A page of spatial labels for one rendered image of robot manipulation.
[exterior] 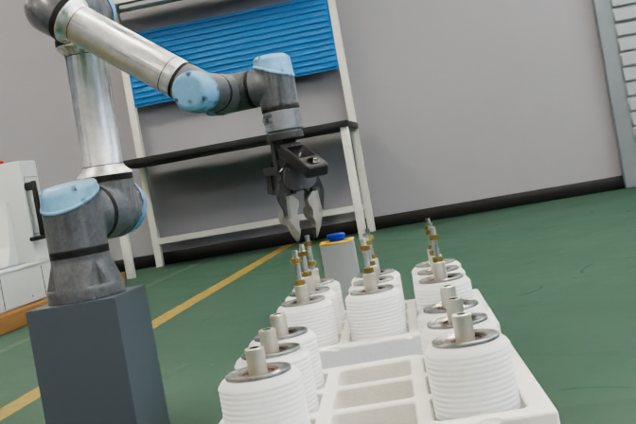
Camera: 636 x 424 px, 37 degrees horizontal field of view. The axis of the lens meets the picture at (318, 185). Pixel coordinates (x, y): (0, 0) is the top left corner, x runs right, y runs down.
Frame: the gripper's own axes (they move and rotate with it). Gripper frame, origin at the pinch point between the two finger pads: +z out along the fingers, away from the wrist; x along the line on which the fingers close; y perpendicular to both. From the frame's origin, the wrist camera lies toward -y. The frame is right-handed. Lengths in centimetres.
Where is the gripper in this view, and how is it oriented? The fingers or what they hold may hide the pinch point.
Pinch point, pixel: (308, 233)
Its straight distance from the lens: 183.7
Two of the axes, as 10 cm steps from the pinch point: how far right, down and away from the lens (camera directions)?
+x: -8.6, 1.6, -4.9
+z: 1.7, 9.8, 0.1
